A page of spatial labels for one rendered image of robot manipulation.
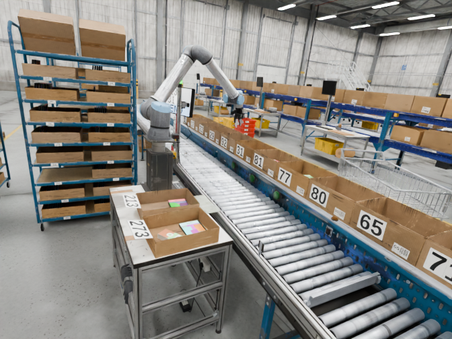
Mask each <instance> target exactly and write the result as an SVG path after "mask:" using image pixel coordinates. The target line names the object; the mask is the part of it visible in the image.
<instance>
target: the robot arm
mask: <svg viewBox="0 0 452 339"><path fill-rule="evenodd" d="M196 60H198V61H199V62H200V63H201V64H202V65H205V66H206V68H207V69H208V70H209V71H210V72H211V74H212V75H213V76H214V78H215V79H216V80H217V81H218V82H219V84H220V85H221V87H222V88H223V89H224V90H225V91H226V92H227V93H226V94H224V95H223V101H224V102H225V103H226V104H227V103H231V104H234V107H235V109H236V110H234V111H232V112H231V114H234V115H235V116H234V123H235V126H236V128H237V125H240V126H241V124H242V123H243V121H242V118H245V113H242V110H243V108H242V107H243V102H244V97H243V93H242V91H240V90H236V89H235V88H234V86H233V85H232V84H231V82H230V81H229V80H228V78H227V77H226V76H225V74H224V73H223V72H222V70H221V69H220V68H219V66H218V65H217V64H216V62H215V61H214V60H213V55H212V54H211V52H210V51H209V50H207V49H206V48H205V47H203V46H201V45H198V44H197V45H188V46H186V47H185V48H184V49H183V54H182V56H181V57H180V59H179V61H178V62H177V63H176V65H175V66H174V68H173V69H172V70H171V72H170V73H169V75H168V76H167V77H166V79H165V80H164V82H163V83H162V84H161V86H160V87H159V89H158V90H157V91H156V93H155V95H154V96H150V97H149V99H148V100H147V101H144V102H143V103H142V104H141V105H140V108H139V111H140V114H141V116H142V117H143V118H145V119H147V120H150V128H149V131H148V133H147V138H149V139H153V140H158V141H169V140H171V139H172V136H171V133H170V117H171V111H172V110H171V105H170V104H167V103H166V102H167V101H168V99H169V98H170V96H171V95H172V94H173V92H174V91H175V89H176V88H177V86H178V85H179V83H180V82H181V80H182V79H183V78H184V76H185V75H186V74H187V72H188V70H189V69H190V68H191V66H192V65H193V64H194V62H195V61H196ZM238 121H239V122H238Z"/></svg>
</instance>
